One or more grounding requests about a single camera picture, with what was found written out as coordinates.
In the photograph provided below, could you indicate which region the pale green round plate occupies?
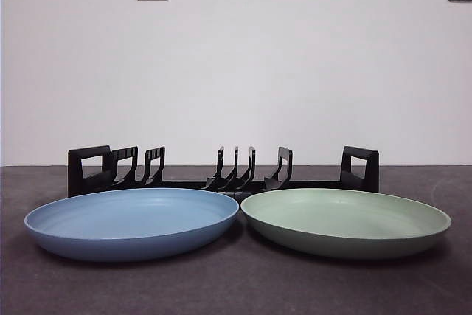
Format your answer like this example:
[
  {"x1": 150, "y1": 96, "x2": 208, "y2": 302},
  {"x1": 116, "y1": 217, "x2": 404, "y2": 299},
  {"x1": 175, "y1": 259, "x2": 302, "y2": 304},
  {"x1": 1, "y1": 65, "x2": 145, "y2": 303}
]
[{"x1": 240, "y1": 187, "x2": 452, "y2": 260}]

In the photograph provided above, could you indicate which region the black plastic plate rack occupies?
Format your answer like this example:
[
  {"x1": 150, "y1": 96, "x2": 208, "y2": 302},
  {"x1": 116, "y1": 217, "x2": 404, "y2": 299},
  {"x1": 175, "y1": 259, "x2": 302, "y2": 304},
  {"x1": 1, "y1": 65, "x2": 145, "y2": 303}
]
[{"x1": 67, "y1": 145, "x2": 380, "y2": 198}]

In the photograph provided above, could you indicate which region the blue round plate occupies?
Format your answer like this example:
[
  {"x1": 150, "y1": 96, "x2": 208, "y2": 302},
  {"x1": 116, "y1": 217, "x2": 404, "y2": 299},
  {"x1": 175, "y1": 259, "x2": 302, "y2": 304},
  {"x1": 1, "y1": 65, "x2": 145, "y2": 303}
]
[{"x1": 24, "y1": 187, "x2": 240, "y2": 263}]

